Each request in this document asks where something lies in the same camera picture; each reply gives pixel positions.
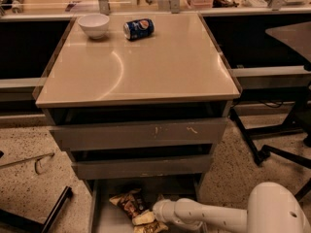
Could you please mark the blue pepsi can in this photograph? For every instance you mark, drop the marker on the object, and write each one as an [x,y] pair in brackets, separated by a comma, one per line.
[138,29]

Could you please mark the top grey drawer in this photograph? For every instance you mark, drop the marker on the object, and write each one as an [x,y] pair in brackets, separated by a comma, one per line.
[139,134]

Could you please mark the middle grey drawer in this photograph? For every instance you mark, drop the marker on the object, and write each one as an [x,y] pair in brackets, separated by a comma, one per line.
[143,167]

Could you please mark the grey drawer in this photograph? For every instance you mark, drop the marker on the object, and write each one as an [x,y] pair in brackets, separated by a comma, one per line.
[139,134]
[107,218]
[143,167]

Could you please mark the black table frame leg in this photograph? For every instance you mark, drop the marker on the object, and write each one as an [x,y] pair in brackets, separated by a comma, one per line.
[290,125]

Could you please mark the grey drawer cabinet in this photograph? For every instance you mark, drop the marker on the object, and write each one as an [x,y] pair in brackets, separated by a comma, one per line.
[176,73]

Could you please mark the black office chair base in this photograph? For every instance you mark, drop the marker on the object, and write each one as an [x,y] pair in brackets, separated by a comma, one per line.
[286,168]

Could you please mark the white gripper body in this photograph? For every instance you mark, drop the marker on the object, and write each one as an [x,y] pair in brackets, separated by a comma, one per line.
[164,209]

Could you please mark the bottom grey drawer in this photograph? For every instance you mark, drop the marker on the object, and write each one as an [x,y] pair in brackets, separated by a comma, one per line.
[107,218]

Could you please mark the white bowl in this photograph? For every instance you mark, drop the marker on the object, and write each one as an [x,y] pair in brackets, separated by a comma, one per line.
[94,25]

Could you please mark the yellow taped gripper finger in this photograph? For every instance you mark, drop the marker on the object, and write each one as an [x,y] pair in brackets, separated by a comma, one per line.
[144,218]

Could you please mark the brown chip bag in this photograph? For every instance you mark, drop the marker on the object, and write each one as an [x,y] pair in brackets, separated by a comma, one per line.
[133,204]

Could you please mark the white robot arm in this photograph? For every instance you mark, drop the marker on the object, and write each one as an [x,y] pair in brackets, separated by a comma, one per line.
[271,209]

